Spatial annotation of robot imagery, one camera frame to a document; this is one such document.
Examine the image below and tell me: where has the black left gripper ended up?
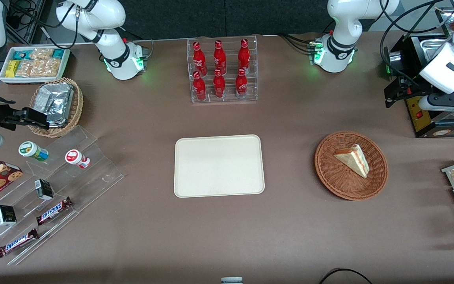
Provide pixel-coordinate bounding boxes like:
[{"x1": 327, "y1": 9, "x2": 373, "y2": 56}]
[{"x1": 384, "y1": 76, "x2": 454, "y2": 115}]

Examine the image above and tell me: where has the triangular sandwich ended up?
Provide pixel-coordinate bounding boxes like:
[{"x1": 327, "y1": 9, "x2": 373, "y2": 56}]
[{"x1": 333, "y1": 144, "x2": 370, "y2": 179}]

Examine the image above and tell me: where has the white snack tray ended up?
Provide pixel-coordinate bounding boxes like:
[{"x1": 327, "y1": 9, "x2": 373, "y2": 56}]
[{"x1": 0, "y1": 46, "x2": 71, "y2": 84}]

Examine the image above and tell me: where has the light wicker basket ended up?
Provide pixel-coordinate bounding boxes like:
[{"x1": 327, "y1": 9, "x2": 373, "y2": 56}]
[{"x1": 28, "y1": 77, "x2": 84, "y2": 138}]

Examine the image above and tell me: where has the brown wicker basket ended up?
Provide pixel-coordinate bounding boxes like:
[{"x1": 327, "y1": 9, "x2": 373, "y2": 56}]
[{"x1": 314, "y1": 131, "x2": 389, "y2": 201}]

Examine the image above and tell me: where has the cream plastic tray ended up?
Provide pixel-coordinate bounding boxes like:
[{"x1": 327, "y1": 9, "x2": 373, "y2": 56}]
[{"x1": 174, "y1": 135, "x2": 265, "y2": 198}]

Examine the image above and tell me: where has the green lid yogurt cup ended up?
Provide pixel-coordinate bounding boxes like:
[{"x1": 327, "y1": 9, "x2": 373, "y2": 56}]
[{"x1": 19, "y1": 141, "x2": 49, "y2": 162}]

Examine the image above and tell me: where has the black food warmer machine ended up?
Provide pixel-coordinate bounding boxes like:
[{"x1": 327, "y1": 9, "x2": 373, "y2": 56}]
[{"x1": 384, "y1": 34, "x2": 454, "y2": 138}]

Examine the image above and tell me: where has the silver foil packet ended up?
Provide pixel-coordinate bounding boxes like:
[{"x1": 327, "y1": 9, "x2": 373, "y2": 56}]
[
  {"x1": 33, "y1": 82, "x2": 74, "y2": 115},
  {"x1": 45, "y1": 99, "x2": 73, "y2": 127}
]

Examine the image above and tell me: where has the clear bag of nuts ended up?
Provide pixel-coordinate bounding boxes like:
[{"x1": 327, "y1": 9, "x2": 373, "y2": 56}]
[
  {"x1": 34, "y1": 58, "x2": 62, "y2": 77},
  {"x1": 30, "y1": 48, "x2": 54, "y2": 61},
  {"x1": 16, "y1": 59, "x2": 38, "y2": 77}
]

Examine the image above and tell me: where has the steel food pan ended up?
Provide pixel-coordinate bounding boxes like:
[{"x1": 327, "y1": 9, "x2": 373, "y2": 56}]
[{"x1": 419, "y1": 37, "x2": 454, "y2": 65}]

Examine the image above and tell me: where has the red lid yogurt cup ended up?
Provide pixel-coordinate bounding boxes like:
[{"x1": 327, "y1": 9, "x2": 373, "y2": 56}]
[{"x1": 65, "y1": 149, "x2": 91, "y2": 169}]

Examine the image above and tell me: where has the small black carton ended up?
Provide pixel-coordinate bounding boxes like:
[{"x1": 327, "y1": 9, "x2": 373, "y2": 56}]
[
  {"x1": 35, "y1": 179, "x2": 54, "y2": 200},
  {"x1": 0, "y1": 205, "x2": 17, "y2": 226}
]

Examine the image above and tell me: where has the clear acrylic stepped display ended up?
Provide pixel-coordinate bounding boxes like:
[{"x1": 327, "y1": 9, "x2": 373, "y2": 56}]
[{"x1": 0, "y1": 125, "x2": 125, "y2": 266}]

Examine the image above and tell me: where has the snickers chocolate bar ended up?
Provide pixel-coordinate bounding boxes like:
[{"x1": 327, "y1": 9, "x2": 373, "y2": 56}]
[
  {"x1": 0, "y1": 228, "x2": 39, "y2": 258},
  {"x1": 36, "y1": 196, "x2": 74, "y2": 226}
]

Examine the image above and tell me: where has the black equipment rack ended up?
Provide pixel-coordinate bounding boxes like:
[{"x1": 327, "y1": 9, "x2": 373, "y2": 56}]
[{"x1": 6, "y1": 0, "x2": 47, "y2": 45}]

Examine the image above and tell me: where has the red cola bottle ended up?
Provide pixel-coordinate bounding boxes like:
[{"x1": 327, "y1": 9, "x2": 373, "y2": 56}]
[
  {"x1": 193, "y1": 41, "x2": 207, "y2": 75},
  {"x1": 235, "y1": 68, "x2": 248, "y2": 99},
  {"x1": 193, "y1": 71, "x2": 207, "y2": 101},
  {"x1": 214, "y1": 40, "x2": 227, "y2": 73},
  {"x1": 213, "y1": 69, "x2": 226, "y2": 98},
  {"x1": 238, "y1": 38, "x2": 251, "y2": 71}
]

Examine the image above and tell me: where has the clear acrylic bottle rack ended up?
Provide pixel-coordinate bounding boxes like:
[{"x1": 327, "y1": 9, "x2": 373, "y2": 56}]
[{"x1": 187, "y1": 35, "x2": 258, "y2": 104}]

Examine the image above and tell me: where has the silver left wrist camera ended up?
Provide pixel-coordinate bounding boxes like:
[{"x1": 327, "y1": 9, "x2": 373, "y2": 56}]
[{"x1": 419, "y1": 94, "x2": 454, "y2": 112}]

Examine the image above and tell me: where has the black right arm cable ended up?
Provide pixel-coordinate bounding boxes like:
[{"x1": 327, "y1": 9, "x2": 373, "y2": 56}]
[{"x1": 8, "y1": 0, "x2": 80, "y2": 50}]

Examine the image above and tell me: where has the black cable loop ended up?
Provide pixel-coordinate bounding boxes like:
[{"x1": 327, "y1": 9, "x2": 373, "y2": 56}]
[{"x1": 319, "y1": 268, "x2": 373, "y2": 284}]

